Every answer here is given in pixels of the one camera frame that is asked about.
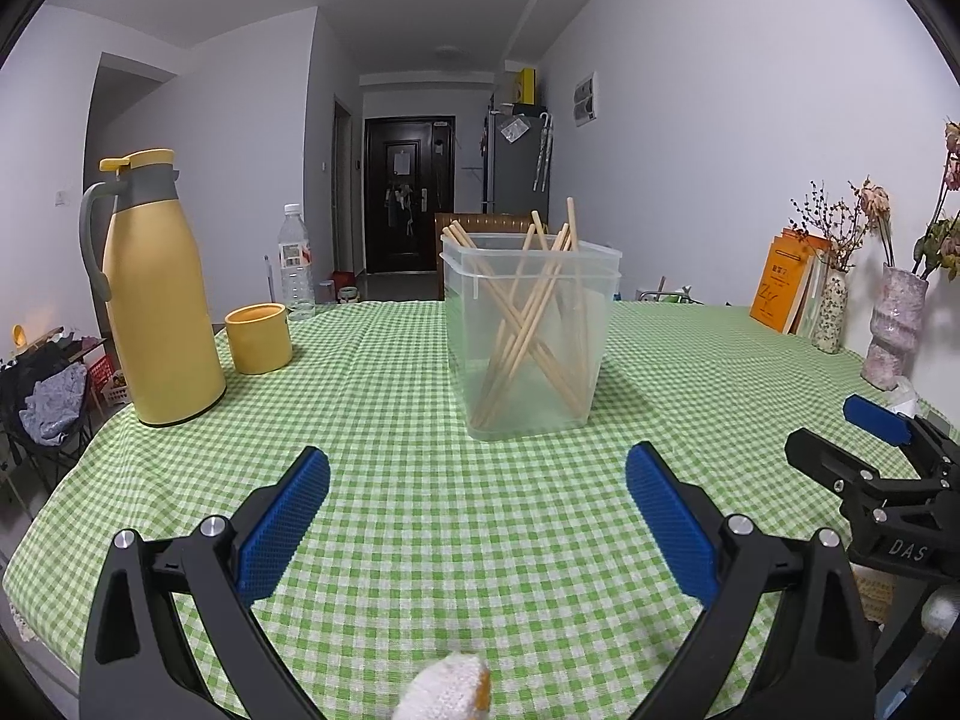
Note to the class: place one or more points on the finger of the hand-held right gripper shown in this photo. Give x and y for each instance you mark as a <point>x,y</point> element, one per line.
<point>877,420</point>
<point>825,457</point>

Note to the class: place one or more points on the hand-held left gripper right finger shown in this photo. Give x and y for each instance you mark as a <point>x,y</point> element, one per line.
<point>667,525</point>

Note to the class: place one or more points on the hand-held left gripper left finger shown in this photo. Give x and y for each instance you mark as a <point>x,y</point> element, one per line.
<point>285,517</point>

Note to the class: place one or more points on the clear plastic container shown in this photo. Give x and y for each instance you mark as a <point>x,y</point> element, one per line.
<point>525,405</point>

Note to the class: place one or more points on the bunch of wooden chopsticks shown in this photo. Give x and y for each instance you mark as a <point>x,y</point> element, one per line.
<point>517,330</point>

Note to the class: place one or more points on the person's right hand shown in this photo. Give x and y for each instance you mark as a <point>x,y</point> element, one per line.
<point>943,611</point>

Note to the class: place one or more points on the white tissue pack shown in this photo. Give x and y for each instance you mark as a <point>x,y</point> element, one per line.
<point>904,394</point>

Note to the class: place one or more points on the spotted flower vase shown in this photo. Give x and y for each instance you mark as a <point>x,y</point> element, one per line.
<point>831,315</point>

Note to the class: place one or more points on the green checked tablecloth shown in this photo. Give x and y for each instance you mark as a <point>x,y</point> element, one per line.
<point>450,502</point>

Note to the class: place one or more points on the yellow cup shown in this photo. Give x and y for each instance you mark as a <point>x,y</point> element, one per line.
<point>259,341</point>

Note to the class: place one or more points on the dried roses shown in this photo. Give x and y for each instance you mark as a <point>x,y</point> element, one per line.
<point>941,232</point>

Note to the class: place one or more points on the dried twig flowers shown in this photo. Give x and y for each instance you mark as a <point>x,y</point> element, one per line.
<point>825,225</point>

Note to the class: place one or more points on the red plastic basket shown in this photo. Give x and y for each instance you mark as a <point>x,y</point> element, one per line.
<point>105,379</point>

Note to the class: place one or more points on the pet feeder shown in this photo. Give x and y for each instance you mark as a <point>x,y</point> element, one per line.
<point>328,291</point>

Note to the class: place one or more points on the yellow thermos jug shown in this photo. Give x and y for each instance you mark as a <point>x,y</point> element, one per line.
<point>157,315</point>

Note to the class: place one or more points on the clear plastic water bottle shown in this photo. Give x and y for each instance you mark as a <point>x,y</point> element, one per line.
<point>296,270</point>

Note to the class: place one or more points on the grey cloth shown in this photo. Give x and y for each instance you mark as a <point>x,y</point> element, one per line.
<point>52,401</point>

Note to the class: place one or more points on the small yellow object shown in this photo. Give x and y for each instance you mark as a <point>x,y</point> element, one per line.
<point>16,334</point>

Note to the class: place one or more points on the dark entrance door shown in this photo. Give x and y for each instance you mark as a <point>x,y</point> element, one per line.
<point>409,195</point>

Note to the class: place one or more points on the brown wooden chair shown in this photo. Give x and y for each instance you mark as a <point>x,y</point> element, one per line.
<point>487,223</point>

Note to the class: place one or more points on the grey refrigerator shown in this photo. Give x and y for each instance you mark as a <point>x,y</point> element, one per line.
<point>517,172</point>

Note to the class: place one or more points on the folded umbrella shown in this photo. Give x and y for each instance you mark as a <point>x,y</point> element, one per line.
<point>544,150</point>

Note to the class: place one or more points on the yellow box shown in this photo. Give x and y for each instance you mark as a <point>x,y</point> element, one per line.
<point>525,86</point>

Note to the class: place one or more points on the white wall panel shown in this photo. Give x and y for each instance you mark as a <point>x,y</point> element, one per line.
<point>585,99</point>

